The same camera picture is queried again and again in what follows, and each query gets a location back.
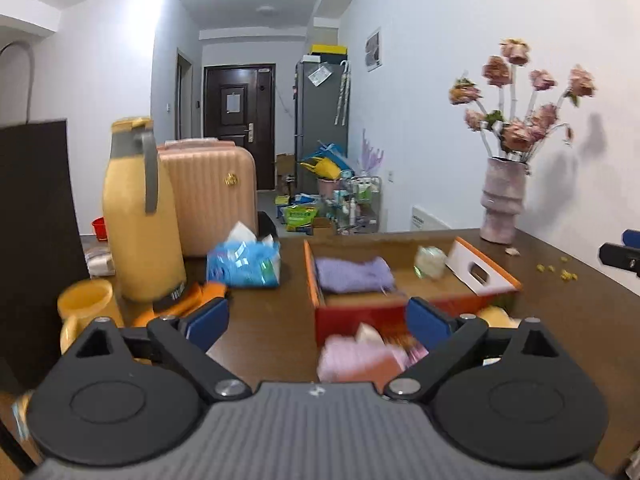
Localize clear plastic wrapped item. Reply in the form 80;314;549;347
414;245;449;280

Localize metal cart with bottles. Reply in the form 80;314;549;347
332;175;384;235

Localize scattered yellow petals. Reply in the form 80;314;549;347
535;256;579;281

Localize grey interior door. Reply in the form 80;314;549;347
175;48;195;141

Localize yellow mug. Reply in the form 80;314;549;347
56;278;126;357

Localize pink bucket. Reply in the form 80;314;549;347
316;176;344;200

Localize hanging white umbrella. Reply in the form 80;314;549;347
334;59;351;126

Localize green bag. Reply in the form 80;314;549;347
284;204;319;234

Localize paper sheet on refrigerator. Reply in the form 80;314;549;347
307;62;334;86

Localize white folded cloth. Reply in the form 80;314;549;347
84;247;116;277

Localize white wedge sponge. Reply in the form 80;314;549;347
356;323;385;345

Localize wall picture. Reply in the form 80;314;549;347
364;27;383;72

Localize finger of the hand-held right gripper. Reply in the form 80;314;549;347
599;229;640;279

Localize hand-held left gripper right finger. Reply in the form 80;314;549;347
382;296;574;404

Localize pink suitcase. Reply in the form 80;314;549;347
156;137;260;259

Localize dark brown entrance door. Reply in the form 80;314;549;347
202;63;277;192

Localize yellow and white plush toy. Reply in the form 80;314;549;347
476;305;518;329

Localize blue and yellow bags pile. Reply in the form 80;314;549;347
300;142;356;181

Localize dried pink roses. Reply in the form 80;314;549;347
448;37;597;164

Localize red cardboard box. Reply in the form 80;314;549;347
303;236;524;349

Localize blue tissue pack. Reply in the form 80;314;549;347
206;221;282;290

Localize yellow thermos bottle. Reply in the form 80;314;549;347
102;116;189;314

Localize purple bouquet wrap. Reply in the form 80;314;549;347
356;129;386;177

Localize orange strap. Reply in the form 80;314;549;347
131;280;229;329

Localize grey refrigerator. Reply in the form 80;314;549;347
294;57;350;196

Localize pink fluffy cloth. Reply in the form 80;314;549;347
317;332;429;384

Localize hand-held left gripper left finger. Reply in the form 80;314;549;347
62;296;253;404

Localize black bag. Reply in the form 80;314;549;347
257;211;279;241

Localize purple towel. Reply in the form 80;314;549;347
315;256;399;295

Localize pink ribbed vase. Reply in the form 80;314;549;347
479;156;531;245

